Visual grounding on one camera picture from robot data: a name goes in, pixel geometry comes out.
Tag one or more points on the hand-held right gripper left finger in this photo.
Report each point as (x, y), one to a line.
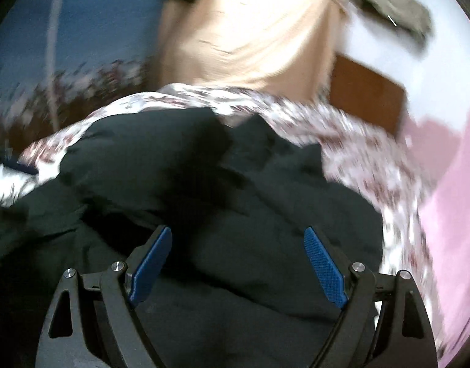
(152, 260)

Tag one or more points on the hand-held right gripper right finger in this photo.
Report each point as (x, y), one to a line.
(323, 268)

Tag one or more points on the black padded jacket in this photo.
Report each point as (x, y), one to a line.
(219, 199)

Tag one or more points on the floral satin bedspread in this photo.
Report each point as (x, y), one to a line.
(357, 149)

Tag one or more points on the pink cloth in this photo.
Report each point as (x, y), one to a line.
(457, 218)

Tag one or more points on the brown wooden headboard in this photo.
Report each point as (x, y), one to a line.
(367, 92)

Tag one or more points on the beige cloth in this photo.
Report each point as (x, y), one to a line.
(258, 34)

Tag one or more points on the olive green cloth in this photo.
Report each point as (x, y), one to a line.
(392, 5)

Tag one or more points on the blue wall poster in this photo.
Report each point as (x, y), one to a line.
(104, 27)

